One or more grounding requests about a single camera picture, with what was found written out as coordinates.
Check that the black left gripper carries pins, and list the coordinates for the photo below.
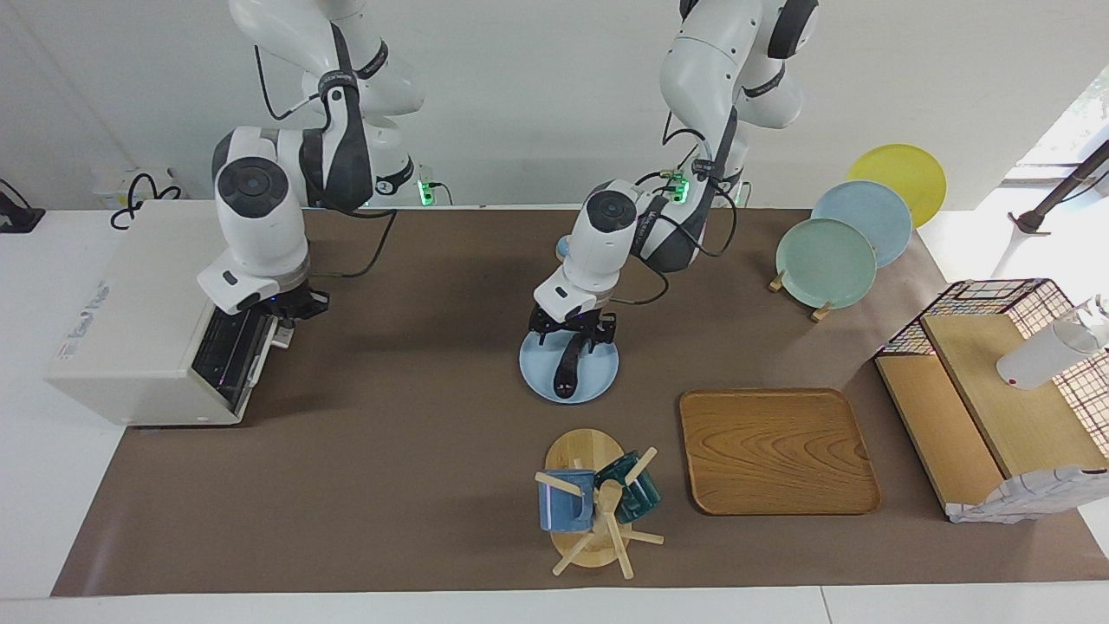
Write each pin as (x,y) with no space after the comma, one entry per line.
(576,319)

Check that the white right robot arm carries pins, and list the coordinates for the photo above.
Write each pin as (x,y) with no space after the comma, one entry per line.
(260,251)

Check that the rectangular wooden tray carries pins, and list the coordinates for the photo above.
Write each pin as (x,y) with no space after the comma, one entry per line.
(780,451)

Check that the black table clamp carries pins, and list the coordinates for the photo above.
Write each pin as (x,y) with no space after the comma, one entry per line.
(22,217)

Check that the cream toaster oven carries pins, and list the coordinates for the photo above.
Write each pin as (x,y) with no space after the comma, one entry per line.
(130,303)

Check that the dark metal stand pole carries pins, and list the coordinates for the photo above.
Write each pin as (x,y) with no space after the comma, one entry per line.
(1061,191)

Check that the brown table mat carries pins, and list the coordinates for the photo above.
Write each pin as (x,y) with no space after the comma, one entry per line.
(390,477)

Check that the glass toaster oven door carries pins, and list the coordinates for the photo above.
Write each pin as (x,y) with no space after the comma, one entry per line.
(227,360)

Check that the white plastic bottle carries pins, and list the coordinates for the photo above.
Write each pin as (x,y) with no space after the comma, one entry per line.
(1040,360)

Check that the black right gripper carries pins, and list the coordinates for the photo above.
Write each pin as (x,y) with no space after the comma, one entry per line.
(299,305)

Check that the wooden mug tree stand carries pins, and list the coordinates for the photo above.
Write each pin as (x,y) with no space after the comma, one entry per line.
(580,446)

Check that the yellow plate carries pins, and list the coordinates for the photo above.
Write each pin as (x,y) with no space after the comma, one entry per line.
(910,173)

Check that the dark purple eggplant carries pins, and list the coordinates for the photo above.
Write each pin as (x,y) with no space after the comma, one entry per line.
(567,373)

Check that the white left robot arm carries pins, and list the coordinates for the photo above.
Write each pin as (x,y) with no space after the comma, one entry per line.
(606,234)

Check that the blue mug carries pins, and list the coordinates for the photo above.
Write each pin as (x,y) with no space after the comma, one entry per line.
(563,511)

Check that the light blue ceramic plate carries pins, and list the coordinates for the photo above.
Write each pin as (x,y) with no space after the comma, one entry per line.
(879,212)
(598,377)

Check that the wooden plate rack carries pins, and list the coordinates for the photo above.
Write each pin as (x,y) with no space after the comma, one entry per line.
(820,312)

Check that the bright window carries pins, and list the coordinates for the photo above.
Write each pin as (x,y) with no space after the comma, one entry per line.
(1083,121)

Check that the dark green mug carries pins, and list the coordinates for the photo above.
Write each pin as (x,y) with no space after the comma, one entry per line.
(637,498)

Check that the pale green plate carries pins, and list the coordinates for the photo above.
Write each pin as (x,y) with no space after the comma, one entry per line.
(823,264)

